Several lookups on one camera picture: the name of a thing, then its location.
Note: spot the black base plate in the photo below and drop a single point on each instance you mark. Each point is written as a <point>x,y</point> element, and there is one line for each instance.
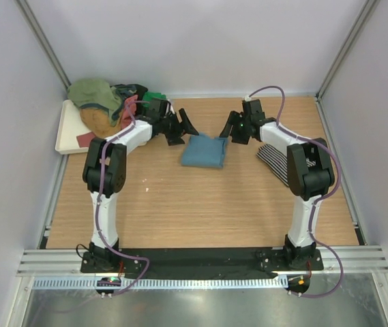
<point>199,263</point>

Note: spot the salmon pink tank top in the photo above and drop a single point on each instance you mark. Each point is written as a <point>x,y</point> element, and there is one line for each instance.
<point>85,139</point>

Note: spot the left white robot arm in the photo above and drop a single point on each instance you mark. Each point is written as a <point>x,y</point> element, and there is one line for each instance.
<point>105,170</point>

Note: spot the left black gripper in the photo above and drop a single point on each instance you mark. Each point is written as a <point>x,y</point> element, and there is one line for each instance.
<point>176,137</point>

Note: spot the olive green tank top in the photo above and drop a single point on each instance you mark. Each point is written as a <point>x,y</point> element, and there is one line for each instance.
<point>96,93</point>

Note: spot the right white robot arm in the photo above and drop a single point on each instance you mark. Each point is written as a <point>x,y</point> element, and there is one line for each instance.
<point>309,173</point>

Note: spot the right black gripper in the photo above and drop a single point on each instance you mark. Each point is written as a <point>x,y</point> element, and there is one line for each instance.
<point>234,118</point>

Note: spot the bright green tank top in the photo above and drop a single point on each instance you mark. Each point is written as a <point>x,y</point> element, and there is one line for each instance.
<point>148,96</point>

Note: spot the aluminium frame rail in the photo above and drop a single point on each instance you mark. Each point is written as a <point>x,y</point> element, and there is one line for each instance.
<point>355,259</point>

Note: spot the black white striped tank top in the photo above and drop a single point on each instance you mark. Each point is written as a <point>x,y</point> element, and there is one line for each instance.
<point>275,160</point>

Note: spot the light blue tank top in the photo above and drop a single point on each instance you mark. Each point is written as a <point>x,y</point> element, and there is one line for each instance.
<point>203,151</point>

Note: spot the white tray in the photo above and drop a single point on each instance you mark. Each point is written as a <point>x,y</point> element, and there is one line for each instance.
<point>69,129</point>

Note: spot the mustard yellow tank top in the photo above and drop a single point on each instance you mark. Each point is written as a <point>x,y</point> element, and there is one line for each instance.
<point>97,121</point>

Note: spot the slotted cable duct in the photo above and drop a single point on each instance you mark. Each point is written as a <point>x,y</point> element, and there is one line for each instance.
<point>101,283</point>

